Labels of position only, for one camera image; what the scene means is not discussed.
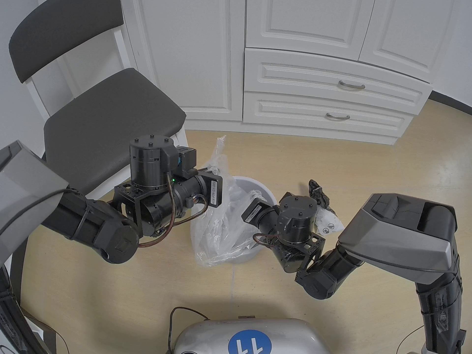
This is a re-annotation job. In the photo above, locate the white chair dark grey seat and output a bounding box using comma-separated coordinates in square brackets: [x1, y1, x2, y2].
[8, 0, 189, 204]

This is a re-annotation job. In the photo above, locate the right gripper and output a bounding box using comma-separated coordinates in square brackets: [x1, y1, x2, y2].
[241, 197, 281, 234]

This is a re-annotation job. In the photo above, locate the white printed wrapper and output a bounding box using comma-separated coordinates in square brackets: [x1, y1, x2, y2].
[315, 206, 346, 236]

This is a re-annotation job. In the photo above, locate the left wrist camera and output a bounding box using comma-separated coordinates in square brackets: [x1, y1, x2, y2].
[173, 145, 199, 179]

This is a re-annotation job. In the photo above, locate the white trash bin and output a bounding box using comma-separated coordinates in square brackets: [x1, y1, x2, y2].
[192, 176, 277, 265]

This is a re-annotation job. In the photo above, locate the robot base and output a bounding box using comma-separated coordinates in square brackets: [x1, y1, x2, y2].
[175, 316, 330, 354]

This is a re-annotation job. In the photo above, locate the clear plastic bag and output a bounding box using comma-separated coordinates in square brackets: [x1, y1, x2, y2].
[190, 136, 275, 268]

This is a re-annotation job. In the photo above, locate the white wardrobe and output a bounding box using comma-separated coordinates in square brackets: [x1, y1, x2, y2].
[34, 0, 459, 147]

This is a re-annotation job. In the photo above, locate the black cable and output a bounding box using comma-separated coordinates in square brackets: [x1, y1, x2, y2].
[399, 324, 425, 354]
[168, 306, 211, 353]

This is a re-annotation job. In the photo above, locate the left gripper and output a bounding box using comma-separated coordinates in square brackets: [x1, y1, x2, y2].
[173, 173, 225, 214]

